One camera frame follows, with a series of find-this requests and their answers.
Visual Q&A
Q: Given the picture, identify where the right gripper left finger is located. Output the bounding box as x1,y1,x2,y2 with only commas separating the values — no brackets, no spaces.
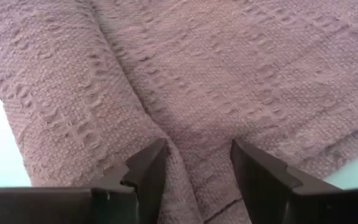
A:
0,138,169,224

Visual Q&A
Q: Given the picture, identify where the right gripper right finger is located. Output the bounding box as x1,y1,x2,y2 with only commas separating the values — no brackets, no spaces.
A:
230,138,358,224

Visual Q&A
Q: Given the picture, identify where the grey woven towel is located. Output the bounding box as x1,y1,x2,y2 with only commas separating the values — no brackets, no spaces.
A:
0,0,358,224

